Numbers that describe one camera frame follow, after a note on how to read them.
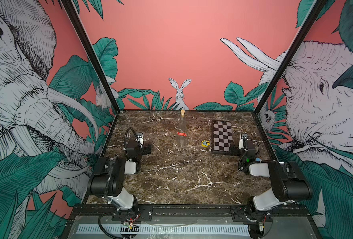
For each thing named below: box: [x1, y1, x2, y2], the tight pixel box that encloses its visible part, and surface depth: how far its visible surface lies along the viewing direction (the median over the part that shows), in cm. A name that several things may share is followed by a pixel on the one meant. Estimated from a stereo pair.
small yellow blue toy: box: [201, 139, 211, 148], surface depth 103 cm
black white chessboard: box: [211, 119, 234, 155], surface depth 106 cm
